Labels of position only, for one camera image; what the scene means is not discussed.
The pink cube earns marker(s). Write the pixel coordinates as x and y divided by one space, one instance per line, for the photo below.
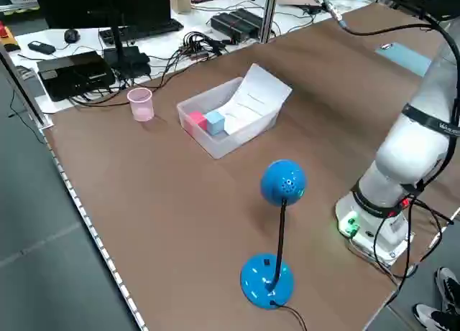
197 121

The aluminium camera post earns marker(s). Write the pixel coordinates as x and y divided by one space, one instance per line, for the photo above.
269 13

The small black handheld device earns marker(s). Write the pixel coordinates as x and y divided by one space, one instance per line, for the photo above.
41 47

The black computer mouse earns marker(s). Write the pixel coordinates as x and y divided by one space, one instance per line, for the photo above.
72 34

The black ribbed power unit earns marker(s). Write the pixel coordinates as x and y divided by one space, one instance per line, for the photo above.
237 22

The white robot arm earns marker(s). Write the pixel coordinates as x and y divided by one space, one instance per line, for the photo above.
413 144

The person's shoe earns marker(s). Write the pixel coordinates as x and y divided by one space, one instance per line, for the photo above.
447 288
435 318

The pink plastic cup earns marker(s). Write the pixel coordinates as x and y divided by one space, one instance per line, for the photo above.
141 106

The white A4 paper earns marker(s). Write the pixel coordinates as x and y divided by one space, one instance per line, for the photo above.
258 90

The clear plastic bin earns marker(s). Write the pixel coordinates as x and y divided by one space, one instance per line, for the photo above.
215 149

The aluminium frame post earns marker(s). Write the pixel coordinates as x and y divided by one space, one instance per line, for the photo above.
21 87

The black equipment box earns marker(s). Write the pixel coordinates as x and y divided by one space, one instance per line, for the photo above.
72 76

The light blue cube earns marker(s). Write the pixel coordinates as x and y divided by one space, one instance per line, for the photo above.
215 124

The brown cardboard box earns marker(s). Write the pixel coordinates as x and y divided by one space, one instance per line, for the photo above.
180 1

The blue desk lamp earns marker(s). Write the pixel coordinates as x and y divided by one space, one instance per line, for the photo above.
284 180

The black computer monitor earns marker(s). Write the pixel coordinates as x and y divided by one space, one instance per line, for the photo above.
108 4

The black usb hub with plugs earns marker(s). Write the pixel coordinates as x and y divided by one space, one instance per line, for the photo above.
201 45

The aluminium table edge rail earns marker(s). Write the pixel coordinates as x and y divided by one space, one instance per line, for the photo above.
90 234

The black keyboard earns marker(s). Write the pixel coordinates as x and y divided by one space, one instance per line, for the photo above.
158 26

